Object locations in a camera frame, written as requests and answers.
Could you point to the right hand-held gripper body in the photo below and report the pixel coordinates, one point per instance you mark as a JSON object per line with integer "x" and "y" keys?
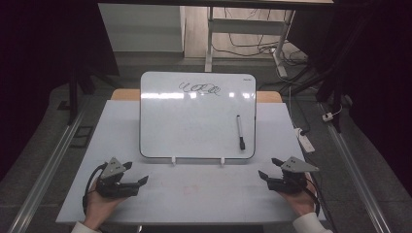
{"x": 288, "y": 184}

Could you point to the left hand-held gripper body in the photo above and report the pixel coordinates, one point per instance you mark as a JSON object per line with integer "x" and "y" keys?
{"x": 113, "y": 187}

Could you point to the person's right hand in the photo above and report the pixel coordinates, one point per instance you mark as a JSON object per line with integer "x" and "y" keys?
{"x": 302, "y": 202}

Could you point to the person's left hand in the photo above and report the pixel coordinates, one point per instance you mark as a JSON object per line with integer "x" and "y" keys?
{"x": 97, "y": 210}

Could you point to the white power strip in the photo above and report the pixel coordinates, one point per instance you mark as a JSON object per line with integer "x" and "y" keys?
{"x": 304, "y": 140}

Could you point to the white whiteboard support clip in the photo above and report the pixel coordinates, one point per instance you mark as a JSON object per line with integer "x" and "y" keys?
{"x": 222, "y": 161}
{"x": 173, "y": 160}

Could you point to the black and white marker pen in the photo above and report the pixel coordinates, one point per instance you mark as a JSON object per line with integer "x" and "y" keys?
{"x": 240, "y": 131}

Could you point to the black floor plate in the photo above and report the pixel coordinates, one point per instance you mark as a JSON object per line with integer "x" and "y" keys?
{"x": 81, "y": 137}

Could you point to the small white adapter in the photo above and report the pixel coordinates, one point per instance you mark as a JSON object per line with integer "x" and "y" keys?
{"x": 327, "y": 116}

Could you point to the white whiteboard with scribble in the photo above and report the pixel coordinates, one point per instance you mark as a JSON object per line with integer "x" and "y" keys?
{"x": 194, "y": 126}

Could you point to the black metal stand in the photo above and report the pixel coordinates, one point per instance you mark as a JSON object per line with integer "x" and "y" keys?
{"x": 74, "y": 97}
{"x": 333, "y": 84}

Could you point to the dark curtain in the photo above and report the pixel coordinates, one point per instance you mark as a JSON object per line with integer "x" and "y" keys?
{"x": 379, "y": 81}
{"x": 42, "y": 64}

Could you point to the aluminium floor rail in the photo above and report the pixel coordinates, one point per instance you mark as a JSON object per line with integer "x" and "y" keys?
{"x": 45, "y": 174}
{"x": 356, "y": 174}

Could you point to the white desk frame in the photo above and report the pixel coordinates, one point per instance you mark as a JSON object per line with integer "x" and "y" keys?
{"x": 246, "y": 27}

